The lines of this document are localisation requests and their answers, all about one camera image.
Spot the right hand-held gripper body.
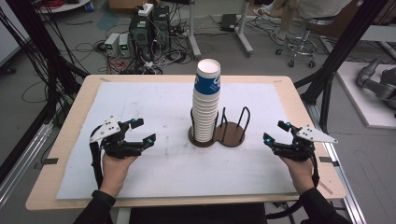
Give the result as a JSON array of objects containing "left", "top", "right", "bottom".
[{"left": 276, "top": 124, "right": 339, "bottom": 162}]

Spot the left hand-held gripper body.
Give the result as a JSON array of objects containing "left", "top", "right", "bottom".
[{"left": 89, "top": 116, "right": 144, "bottom": 159}]

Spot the stack of paper cups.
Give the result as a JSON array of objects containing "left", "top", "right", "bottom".
[{"left": 191, "top": 58, "right": 222, "bottom": 144}]

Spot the person's right hand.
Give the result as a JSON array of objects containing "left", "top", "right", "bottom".
[{"left": 279, "top": 156, "right": 317, "bottom": 196}]

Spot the person's left hand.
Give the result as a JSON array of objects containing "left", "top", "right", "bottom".
[{"left": 99, "top": 154, "right": 139, "bottom": 199}]

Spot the white foam mat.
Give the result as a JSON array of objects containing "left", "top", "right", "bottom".
[{"left": 55, "top": 81, "right": 298, "bottom": 201}]

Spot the white floor platform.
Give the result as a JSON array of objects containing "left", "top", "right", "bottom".
[{"left": 335, "top": 61, "right": 396, "bottom": 130}]

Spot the grey power supply unit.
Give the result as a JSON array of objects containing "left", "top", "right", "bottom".
[
  {"left": 104, "top": 32, "right": 120, "bottom": 58},
  {"left": 119, "top": 33, "right": 132, "bottom": 58}
]

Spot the metal stool with wheels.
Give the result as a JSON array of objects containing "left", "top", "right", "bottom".
[{"left": 275, "top": 16, "right": 336, "bottom": 69}]

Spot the black computer tower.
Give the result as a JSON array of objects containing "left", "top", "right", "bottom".
[
  {"left": 128, "top": 12, "right": 154, "bottom": 62},
  {"left": 152, "top": 5, "right": 172, "bottom": 51}
]

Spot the person's dark clothing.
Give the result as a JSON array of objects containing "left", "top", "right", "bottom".
[{"left": 128, "top": 203, "right": 267, "bottom": 224}]

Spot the grey desk leg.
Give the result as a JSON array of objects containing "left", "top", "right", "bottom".
[
  {"left": 186, "top": 0, "right": 202, "bottom": 59},
  {"left": 234, "top": 0, "right": 254, "bottom": 58}
]

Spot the white power strip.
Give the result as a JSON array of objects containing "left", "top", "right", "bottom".
[{"left": 137, "top": 3, "right": 155, "bottom": 18}]

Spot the black box on floor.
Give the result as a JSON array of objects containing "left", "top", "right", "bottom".
[{"left": 219, "top": 13, "right": 238, "bottom": 33}]

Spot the cardboard box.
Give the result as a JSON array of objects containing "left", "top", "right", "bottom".
[{"left": 107, "top": 0, "right": 162, "bottom": 10}]

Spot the white round table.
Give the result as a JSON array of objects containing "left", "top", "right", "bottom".
[{"left": 36, "top": 0, "right": 92, "bottom": 15}]

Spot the white side table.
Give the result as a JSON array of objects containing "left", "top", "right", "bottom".
[{"left": 360, "top": 24, "right": 396, "bottom": 43}]

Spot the white cabinet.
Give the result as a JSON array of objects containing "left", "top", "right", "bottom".
[{"left": 0, "top": 0, "right": 31, "bottom": 68}]

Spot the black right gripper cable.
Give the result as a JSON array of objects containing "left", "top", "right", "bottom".
[{"left": 265, "top": 146, "right": 321, "bottom": 220}]

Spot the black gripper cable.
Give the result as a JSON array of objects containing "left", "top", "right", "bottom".
[
  {"left": 89, "top": 124, "right": 106, "bottom": 190},
  {"left": 265, "top": 146, "right": 321, "bottom": 220}
]

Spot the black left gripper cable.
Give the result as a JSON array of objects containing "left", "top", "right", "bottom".
[{"left": 89, "top": 124, "right": 106, "bottom": 190}]

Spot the aluminium rail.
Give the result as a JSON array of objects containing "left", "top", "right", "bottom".
[
  {"left": 305, "top": 102, "right": 367, "bottom": 224},
  {"left": 0, "top": 120, "right": 54, "bottom": 207}
]

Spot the tangle of floor cables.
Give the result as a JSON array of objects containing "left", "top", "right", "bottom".
[{"left": 92, "top": 38, "right": 194, "bottom": 76}]

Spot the black metal frame post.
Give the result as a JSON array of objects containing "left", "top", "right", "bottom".
[
  {"left": 6, "top": 0, "right": 90, "bottom": 125},
  {"left": 293, "top": 0, "right": 390, "bottom": 134}
]

